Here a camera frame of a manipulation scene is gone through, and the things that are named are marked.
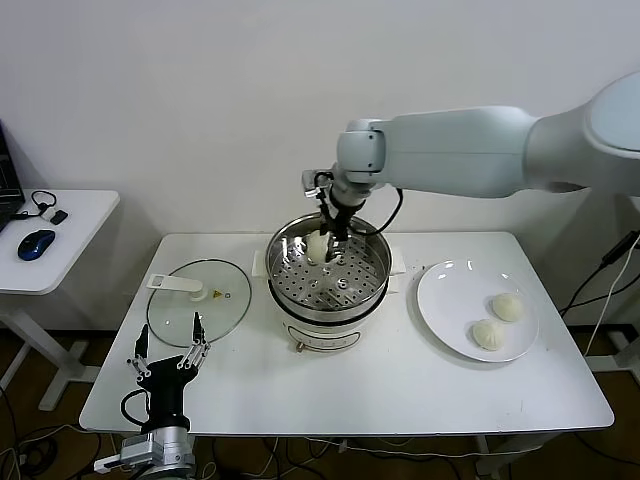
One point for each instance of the white round plate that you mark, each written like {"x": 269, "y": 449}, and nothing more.
{"x": 440, "y": 290}

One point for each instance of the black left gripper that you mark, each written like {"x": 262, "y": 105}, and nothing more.
{"x": 167, "y": 387}

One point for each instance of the stainless steel steamer basket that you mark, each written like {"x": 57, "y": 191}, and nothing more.
{"x": 292, "y": 300}

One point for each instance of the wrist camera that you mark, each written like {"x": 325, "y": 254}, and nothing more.
{"x": 112, "y": 464}
{"x": 312, "y": 182}

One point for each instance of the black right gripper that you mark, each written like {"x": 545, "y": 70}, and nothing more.
{"x": 342, "y": 217}

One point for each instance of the black power adapter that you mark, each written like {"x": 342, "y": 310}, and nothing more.
{"x": 617, "y": 250}

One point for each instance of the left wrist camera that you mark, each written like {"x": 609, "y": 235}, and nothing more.
{"x": 112, "y": 464}

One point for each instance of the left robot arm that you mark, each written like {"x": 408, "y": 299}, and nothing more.
{"x": 170, "y": 450}

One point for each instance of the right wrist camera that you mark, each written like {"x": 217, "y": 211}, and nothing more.
{"x": 312, "y": 182}

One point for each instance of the blue computer mouse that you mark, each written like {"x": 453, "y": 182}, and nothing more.
{"x": 36, "y": 245}

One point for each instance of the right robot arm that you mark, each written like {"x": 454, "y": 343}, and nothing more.
{"x": 450, "y": 150}

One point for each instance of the black laptop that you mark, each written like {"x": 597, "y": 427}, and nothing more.
{"x": 7, "y": 200}

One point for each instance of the white side table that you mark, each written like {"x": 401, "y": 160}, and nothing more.
{"x": 75, "y": 240}

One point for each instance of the small white adapter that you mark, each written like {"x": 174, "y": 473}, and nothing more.
{"x": 47, "y": 215}

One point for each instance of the white work table underframe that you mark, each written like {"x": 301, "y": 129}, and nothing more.
{"x": 487, "y": 452}

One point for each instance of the white electric cooker pot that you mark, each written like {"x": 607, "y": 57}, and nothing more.
{"x": 320, "y": 337}

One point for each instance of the small black device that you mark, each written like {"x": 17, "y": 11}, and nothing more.
{"x": 60, "y": 218}

